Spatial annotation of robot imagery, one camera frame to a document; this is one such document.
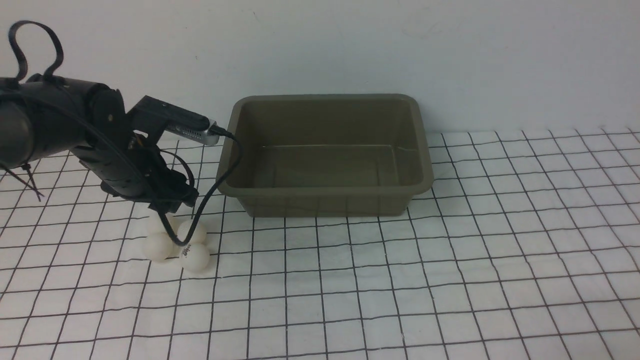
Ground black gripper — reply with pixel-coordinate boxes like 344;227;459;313
75;140;198;211

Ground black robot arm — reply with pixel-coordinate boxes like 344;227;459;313
0;74;208;214

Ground white ping-pong ball with logo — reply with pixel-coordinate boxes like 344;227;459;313
179;243;210;274

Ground olive green plastic bin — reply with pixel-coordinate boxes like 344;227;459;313
217;94;434;218

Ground white black-grid tablecloth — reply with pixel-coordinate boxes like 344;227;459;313
0;129;640;360

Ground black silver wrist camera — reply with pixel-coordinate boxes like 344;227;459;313
126;95;220;146

